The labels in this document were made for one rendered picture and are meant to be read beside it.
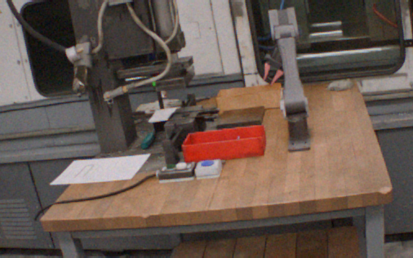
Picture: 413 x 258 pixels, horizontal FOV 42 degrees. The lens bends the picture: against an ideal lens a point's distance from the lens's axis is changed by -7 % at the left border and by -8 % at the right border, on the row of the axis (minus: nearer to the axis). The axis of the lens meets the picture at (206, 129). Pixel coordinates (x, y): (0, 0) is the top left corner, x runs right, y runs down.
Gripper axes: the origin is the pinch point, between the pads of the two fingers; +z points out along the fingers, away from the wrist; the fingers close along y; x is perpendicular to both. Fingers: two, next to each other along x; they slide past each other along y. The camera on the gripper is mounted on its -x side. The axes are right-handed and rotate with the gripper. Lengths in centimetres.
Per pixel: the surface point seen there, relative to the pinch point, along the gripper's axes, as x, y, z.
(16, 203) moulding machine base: -39, 99, 134
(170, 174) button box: 68, 16, 21
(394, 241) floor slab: -36, -97, 55
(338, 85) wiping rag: -11.8, -27.6, -8.5
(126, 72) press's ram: 33, 47, 10
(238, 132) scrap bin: 43.0, 3.0, 9.3
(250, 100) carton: 6.0, 3.1, 8.6
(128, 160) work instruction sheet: 46, 33, 34
